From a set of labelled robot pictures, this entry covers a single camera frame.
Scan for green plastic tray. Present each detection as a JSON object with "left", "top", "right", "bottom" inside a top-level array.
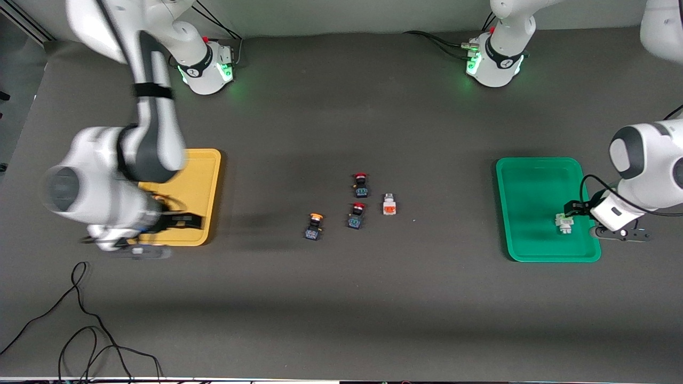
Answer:
[{"left": 495, "top": 157, "right": 602, "bottom": 263}]

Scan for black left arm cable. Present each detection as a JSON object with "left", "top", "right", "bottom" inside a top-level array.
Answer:
[{"left": 579, "top": 103, "right": 683, "bottom": 217}]

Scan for thin black loose cable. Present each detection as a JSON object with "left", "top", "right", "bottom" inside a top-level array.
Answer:
[
  {"left": 58, "top": 325, "right": 164, "bottom": 383},
  {"left": 0, "top": 261, "right": 134, "bottom": 383}
]

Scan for black base cables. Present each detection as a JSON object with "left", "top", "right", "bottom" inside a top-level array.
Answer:
[
  {"left": 190, "top": 0, "right": 244, "bottom": 68},
  {"left": 402, "top": 11, "right": 500, "bottom": 60}
]

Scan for dark grey table mat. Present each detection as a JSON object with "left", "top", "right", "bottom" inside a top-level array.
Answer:
[{"left": 0, "top": 26, "right": 683, "bottom": 382}]

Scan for black left base cables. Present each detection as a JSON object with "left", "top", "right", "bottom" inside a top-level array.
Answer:
[{"left": 402, "top": 11, "right": 500, "bottom": 60}]

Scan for aluminium profile rail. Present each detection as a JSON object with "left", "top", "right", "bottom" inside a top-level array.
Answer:
[{"left": 0, "top": 8, "right": 55, "bottom": 44}]

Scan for yellow cap push button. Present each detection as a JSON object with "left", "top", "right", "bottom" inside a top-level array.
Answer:
[{"left": 304, "top": 213, "right": 325, "bottom": 241}]

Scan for black right base cables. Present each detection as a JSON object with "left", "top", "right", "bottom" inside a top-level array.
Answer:
[{"left": 190, "top": 0, "right": 244, "bottom": 68}]

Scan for yellow plastic tray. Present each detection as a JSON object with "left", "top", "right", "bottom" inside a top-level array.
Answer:
[{"left": 125, "top": 148, "right": 222, "bottom": 247}]

